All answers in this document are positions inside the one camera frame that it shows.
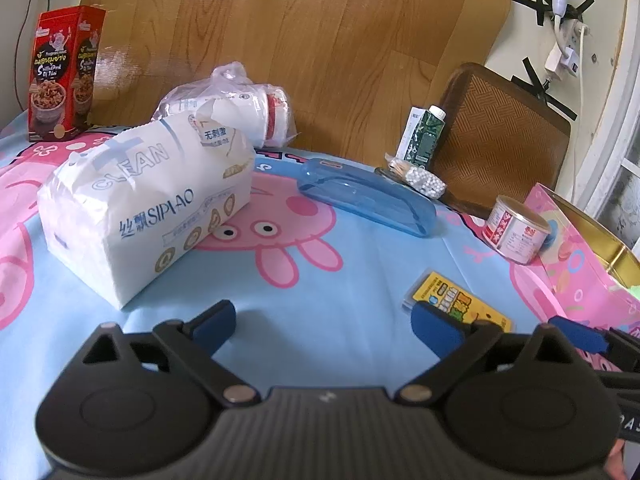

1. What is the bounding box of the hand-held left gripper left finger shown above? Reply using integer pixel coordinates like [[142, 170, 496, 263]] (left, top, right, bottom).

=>
[[82, 300, 261, 408]]

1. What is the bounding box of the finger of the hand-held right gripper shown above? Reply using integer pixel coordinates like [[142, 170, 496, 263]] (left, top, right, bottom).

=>
[[547, 314, 626, 358]]

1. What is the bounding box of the plastic bag of paper cups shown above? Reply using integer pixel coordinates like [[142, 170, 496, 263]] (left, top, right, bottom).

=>
[[152, 61, 299, 148]]

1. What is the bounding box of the pink biscuit tin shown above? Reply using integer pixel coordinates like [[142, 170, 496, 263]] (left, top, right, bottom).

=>
[[510, 182, 640, 356]]

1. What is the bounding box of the brown woven chair seat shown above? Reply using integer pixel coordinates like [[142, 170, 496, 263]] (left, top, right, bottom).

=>
[[430, 62, 572, 213]]

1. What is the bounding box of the white window frame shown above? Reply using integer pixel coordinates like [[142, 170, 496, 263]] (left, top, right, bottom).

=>
[[575, 0, 640, 261]]

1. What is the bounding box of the large white tissue pack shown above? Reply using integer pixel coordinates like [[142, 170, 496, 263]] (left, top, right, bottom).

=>
[[37, 100, 256, 311]]

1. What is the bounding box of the clear packet of cotton swabs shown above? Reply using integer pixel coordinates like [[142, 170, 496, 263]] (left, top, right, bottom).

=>
[[384, 155, 447, 198]]

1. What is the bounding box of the yellow card pack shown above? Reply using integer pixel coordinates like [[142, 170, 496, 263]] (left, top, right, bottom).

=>
[[402, 270, 516, 333]]

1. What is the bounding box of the dark green drink carton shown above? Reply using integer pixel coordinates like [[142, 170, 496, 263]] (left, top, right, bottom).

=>
[[409, 105, 451, 171]]

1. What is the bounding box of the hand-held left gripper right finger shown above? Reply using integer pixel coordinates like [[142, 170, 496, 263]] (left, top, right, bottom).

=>
[[397, 301, 591, 406]]

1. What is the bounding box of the small white box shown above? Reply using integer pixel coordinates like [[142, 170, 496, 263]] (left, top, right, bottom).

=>
[[395, 106, 421, 161]]

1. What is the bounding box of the white cable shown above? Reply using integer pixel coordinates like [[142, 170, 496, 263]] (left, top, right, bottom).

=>
[[575, 20, 591, 121]]

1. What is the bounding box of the white power strip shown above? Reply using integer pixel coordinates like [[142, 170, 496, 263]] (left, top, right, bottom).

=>
[[555, 12, 591, 68]]

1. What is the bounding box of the red snack box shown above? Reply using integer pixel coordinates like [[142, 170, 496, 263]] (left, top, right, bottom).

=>
[[27, 5, 107, 142]]

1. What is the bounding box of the blue printed blanket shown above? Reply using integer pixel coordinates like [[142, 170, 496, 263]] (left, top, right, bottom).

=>
[[0, 110, 640, 480]]

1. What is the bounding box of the wood pattern sheet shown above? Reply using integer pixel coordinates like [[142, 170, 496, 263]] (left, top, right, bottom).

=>
[[80, 0, 516, 166]]

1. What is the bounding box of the red white tin can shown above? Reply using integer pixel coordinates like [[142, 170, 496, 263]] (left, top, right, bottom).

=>
[[482, 195, 552, 266]]

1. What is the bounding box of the short black tape strip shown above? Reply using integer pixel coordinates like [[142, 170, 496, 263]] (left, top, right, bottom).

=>
[[530, 72, 551, 106]]

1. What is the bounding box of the blue translucent glasses case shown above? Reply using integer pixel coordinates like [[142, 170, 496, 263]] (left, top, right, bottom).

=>
[[298, 157, 438, 237]]

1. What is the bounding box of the white plug adapter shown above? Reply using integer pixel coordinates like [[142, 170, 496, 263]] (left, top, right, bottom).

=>
[[544, 45, 581, 78]]

